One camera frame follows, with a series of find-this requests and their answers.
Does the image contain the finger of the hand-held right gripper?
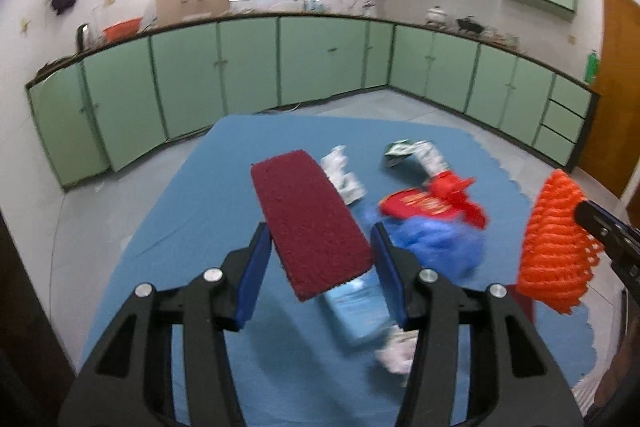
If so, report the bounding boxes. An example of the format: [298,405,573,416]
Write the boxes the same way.
[606,255,640,297]
[574,199,640,255]

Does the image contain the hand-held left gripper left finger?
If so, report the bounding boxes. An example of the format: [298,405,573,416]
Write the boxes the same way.
[57,222,273,427]

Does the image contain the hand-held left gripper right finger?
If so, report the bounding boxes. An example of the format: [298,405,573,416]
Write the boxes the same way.
[369,222,586,427]

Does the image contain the orange mesh net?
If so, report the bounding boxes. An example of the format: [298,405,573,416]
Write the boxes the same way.
[515,169,603,315]

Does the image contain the dark red scouring sponge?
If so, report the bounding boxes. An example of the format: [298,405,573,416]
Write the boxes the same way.
[250,149,375,304]

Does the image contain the red and gold paper box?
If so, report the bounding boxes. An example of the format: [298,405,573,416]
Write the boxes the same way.
[377,189,466,223]

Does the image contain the red plastic bag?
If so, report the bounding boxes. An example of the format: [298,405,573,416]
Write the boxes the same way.
[430,172,488,230]

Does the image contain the light blue tissue packet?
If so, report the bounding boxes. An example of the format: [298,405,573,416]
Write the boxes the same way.
[320,274,396,348]

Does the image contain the blue plastic bag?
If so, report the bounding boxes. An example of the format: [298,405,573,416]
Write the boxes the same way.
[372,207,486,280]

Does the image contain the white crumpled paper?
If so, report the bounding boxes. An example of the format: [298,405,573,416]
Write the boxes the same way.
[375,327,421,375]

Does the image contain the blue foam mat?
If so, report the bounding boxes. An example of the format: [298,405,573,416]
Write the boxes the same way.
[82,114,598,427]

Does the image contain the white crumpled plastic wrapper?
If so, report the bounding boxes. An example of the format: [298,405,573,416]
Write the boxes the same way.
[320,146,367,204]

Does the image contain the green and white carton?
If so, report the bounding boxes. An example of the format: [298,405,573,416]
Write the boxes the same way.
[384,139,451,182]

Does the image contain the brown wooden door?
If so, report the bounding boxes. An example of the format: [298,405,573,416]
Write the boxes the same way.
[577,0,640,200]

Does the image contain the green plastic bottle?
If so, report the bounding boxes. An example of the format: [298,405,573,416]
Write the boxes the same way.
[584,49,600,84]

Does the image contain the green lower kitchen cabinets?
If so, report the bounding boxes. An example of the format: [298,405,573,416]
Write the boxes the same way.
[25,12,601,192]

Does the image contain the orange plastic basin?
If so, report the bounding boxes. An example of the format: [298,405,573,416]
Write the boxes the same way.
[102,18,143,42]

